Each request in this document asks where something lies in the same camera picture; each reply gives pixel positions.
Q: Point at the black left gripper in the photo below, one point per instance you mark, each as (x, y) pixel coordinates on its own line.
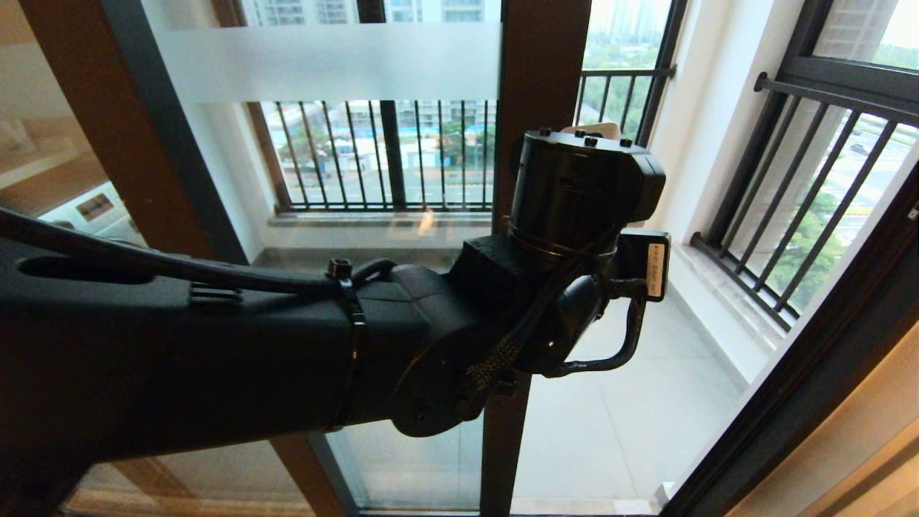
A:
(581, 194)

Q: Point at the brown-framed sliding glass door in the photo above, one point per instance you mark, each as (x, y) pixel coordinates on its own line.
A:
(538, 72)

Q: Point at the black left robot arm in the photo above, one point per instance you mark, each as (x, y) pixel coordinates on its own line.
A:
(179, 359)

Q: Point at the black long window railing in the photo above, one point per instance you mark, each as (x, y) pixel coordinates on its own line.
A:
(431, 207)

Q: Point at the short grey stone window sill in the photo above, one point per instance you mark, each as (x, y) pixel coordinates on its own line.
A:
(718, 291)

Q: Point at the long grey stone window sill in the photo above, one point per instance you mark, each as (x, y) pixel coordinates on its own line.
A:
(402, 220)

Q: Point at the black short window railing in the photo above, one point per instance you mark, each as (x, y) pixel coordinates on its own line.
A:
(747, 286)

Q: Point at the black zip tie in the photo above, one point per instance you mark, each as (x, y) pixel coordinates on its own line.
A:
(355, 337)

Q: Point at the brown-framed fixed glass door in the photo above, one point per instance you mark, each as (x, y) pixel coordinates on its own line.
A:
(115, 108)

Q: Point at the silver front-load washing machine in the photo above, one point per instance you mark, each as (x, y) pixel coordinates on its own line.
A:
(93, 208)

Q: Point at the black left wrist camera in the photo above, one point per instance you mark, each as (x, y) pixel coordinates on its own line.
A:
(642, 262)

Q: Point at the dark wide window frame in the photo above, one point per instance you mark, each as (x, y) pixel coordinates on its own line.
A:
(393, 158)

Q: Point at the dark narrow window frame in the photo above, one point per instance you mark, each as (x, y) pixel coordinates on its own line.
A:
(847, 74)

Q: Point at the dark door frame jamb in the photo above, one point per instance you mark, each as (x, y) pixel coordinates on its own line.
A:
(797, 402)

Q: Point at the cream wall shelf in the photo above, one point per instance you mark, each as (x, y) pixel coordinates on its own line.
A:
(36, 161)

